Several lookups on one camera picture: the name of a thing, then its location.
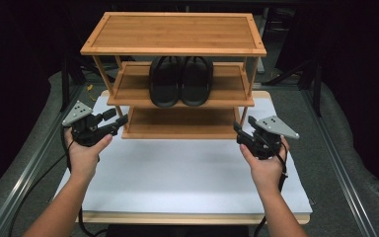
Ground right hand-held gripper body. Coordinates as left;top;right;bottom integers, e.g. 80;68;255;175
248;116;300;161

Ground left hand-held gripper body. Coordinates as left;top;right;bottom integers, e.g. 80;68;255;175
61;100;118;148

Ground black slipper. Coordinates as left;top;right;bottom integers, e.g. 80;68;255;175
148;55;183;109
180;55;215;108

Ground wooden shoe rack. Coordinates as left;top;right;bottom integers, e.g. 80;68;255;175
79;11;267;140

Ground person's left hand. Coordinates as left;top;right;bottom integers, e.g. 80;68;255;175
64;127;114;181

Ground person's right hand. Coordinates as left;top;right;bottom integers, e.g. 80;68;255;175
239;136;291;196

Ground small yellow item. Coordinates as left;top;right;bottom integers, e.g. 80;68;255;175
85;83;97;102

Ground black metal stand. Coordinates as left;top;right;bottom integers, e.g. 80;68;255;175
311;58;324;117
59;57;87;113

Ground white table mat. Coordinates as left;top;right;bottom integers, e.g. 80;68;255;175
53;90;314;215

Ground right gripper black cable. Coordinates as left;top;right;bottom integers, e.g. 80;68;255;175
253;136;290;237

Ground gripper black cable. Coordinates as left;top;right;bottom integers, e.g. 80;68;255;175
7;126;109;237
253;136;290;237

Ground white metal post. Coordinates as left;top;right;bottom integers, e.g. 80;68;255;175
257;14;268;74

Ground metal floor rail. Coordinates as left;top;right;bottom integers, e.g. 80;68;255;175
0;86;87;237
299;88;379;237

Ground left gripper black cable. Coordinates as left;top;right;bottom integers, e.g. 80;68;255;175
7;126;109;237

